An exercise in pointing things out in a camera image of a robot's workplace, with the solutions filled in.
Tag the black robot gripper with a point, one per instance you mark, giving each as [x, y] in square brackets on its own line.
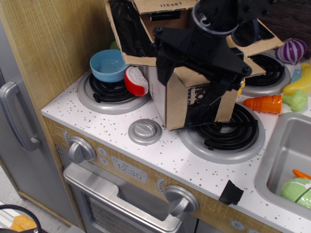
[204, 49]

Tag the cardboard box with black tape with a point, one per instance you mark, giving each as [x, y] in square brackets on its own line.
[177, 103]

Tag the yellow toy corn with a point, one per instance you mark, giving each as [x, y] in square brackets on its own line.
[241, 88]

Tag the red white toy cheese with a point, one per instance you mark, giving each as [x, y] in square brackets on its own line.
[135, 82]

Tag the grey stovetop centre knob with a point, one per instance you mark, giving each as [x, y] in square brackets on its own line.
[144, 132]

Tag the front right stove burner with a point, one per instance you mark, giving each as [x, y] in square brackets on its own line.
[231, 142]

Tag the stove burner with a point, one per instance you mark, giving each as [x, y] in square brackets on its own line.
[231, 142]
[276, 77]
[107, 98]

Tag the green toy behind box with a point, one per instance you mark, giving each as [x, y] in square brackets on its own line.
[114, 46]

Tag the rear right stove burner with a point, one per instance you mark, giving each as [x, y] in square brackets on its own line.
[276, 77]

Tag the blue plastic toy bowl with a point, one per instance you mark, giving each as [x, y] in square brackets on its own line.
[108, 66]

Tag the rear left stove burner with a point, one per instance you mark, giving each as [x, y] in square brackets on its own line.
[107, 98]

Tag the blue toy knife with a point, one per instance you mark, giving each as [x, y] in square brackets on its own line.
[296, 75]

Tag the purple striped toy onion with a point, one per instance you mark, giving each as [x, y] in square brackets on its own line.
[292, 51]

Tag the green toy broccoli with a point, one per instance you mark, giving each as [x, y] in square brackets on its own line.
[297, 102]

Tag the oven clock display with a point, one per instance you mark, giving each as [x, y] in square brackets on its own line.
[129, 169]

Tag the yellow toy banana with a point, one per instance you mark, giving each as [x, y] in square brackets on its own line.
[303, 83]

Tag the grey toy sink basin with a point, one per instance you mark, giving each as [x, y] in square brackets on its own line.
[289, 148]

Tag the right grey oven knob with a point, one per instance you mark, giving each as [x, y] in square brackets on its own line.
[180, 200]

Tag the grey oven knob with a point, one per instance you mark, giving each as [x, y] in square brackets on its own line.
[80, 150]
[180, 200]

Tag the black tape piece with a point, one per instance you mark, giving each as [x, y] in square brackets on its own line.
[231, 194]

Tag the left grey oven knob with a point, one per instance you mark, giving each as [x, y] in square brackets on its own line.
[80, 150]

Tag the small orange toy carrot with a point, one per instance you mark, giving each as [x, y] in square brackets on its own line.
[300, 174]

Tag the green toy cabbage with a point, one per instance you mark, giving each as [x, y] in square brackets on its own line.
[297, 190]

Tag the grey toy fridge door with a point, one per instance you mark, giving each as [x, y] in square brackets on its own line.
[24, 151]

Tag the grey oven door handle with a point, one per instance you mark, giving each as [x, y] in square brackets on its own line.
[109, 204]

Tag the grey fridge door handle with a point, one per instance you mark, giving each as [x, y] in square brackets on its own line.
[7, 94]

